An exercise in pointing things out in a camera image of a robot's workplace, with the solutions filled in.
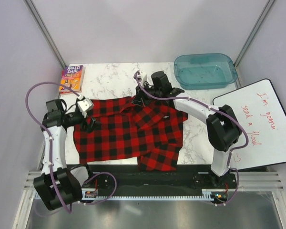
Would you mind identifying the whiteboard with red writing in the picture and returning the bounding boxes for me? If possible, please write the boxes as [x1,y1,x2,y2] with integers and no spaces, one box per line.
[213,79,286,170]

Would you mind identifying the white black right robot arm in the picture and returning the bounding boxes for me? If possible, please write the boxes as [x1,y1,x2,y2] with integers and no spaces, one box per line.
[133,71,242,188]

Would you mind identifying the white slotted cable duct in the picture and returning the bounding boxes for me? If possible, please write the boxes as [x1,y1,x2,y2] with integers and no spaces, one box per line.
[35,188,228,200]

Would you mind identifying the right aluminium corner post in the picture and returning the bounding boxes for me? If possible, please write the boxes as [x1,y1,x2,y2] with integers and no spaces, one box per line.
[233,0,277,69]

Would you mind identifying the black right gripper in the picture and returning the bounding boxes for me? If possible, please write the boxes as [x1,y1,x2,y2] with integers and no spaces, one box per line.
[132,82,162,107]

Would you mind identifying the left aluminium corner post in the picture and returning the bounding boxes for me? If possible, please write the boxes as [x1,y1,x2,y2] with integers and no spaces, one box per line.
[24,0,67,68]

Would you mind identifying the teal transparent plastic bin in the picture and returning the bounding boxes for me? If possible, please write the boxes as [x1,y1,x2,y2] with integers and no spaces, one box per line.
[174,53,238,90]

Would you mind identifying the red black plaid shirt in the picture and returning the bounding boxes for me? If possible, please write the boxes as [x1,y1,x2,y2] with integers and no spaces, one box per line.
[73,97,188,171]

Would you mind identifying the Roald Dahl paperback book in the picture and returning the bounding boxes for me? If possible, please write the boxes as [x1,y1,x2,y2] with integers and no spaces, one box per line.
[61,65,85,93]

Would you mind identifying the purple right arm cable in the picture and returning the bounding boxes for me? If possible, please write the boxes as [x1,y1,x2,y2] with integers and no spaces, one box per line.
[133,71,250,207]

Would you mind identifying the aluminium corner post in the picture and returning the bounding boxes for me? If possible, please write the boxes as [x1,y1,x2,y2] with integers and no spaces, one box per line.
[233,0,277,69]
[24,0,67,68]

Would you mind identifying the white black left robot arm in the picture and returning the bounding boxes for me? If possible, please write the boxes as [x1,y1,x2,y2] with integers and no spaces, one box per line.
[33,97,98,210]

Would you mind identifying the aluminium frame rail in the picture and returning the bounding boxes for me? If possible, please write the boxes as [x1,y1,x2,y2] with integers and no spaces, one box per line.
[23,170,285,191]

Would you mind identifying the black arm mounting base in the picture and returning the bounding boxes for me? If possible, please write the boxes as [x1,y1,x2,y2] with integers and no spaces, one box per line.
[81,164,237,191]

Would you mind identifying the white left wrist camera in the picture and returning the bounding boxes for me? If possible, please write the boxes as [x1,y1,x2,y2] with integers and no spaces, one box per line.
[76,95,94,117]

